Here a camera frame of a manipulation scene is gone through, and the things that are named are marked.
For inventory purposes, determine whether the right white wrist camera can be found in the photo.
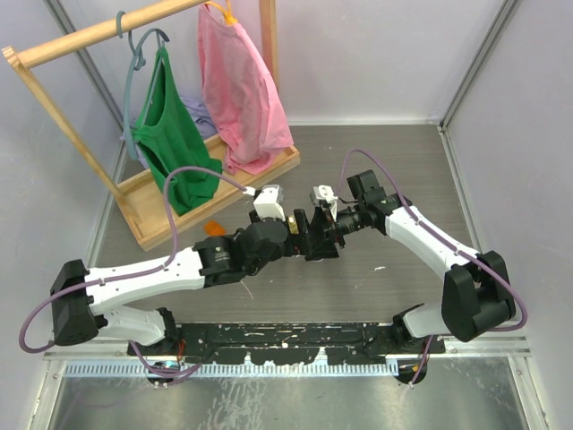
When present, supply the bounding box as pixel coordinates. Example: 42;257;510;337
310;185;338;221

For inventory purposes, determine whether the yellow two-compartment pill box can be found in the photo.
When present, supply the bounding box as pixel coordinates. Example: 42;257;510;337
287;215;299;235

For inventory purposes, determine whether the lavender cloth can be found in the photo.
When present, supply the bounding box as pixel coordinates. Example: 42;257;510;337
128;96;218;169

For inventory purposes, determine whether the aluminium frame rail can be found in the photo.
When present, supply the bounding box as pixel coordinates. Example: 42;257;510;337
41;333;531;360

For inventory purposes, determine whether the white slotted cable duct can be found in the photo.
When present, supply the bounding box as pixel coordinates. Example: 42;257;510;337
63;359;399;378

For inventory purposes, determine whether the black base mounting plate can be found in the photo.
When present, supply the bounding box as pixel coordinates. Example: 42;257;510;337
139;322;425;366

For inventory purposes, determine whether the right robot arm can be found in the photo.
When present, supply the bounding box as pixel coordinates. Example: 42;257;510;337
305;170;517;353

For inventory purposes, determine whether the orange pill box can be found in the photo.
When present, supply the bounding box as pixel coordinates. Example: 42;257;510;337
204;220;227;237

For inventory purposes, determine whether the wooden clothes rack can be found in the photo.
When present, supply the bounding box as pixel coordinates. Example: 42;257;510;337
1;0;301;253

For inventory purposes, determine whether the grey-blue clothes hanger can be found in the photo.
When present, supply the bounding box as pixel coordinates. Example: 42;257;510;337
122;28;170;160

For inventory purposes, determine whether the pink shirt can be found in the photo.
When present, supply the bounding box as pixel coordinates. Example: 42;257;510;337
198;4;294;175

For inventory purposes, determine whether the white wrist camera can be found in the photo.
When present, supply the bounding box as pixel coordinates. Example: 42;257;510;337
310;185;338;221
243;185;286;221

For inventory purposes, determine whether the orange clothes hanger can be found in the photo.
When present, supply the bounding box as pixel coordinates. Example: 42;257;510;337
205;0;237;26

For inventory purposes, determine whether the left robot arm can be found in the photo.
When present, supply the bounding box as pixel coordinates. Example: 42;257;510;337
50;212;307;355

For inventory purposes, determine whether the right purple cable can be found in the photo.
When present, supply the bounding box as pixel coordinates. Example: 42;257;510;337
338;149;529;386

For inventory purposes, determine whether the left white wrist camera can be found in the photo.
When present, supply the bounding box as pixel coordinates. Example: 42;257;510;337
243;185;286;221

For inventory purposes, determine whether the green tank top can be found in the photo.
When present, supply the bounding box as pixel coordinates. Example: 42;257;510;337
133;47;222;216

